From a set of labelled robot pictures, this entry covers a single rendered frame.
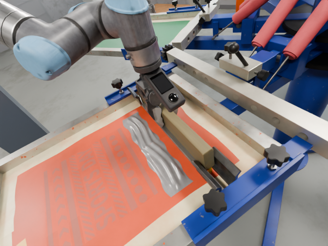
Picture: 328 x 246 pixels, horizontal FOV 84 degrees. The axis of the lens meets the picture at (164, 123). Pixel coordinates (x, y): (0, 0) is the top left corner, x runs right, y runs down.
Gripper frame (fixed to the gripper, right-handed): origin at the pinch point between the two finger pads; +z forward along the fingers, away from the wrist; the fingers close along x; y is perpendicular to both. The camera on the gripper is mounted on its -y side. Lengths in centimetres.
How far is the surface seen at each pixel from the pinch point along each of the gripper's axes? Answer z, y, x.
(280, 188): 96, -17, -56
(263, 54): -3.2, 0.6, -40.6
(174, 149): 5.3, -6.1, 3.1
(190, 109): 5.3, 4.5, -10.6
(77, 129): 3.7, 25.6, 27.9
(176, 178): 4.9, -14.9, 7.9
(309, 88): 29, -3, -74
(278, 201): 96, -22, -48
